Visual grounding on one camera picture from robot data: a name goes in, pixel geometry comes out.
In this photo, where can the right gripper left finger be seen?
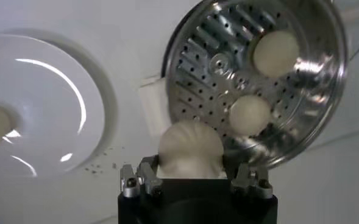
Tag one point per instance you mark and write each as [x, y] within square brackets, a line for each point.
[147, 179]

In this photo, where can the white round plate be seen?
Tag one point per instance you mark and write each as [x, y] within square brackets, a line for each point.
[45, 100]

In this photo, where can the perforated steel steamer basket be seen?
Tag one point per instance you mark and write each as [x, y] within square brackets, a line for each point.
[203, 76]

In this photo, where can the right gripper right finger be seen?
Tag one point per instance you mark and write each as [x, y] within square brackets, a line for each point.
[252, 181]

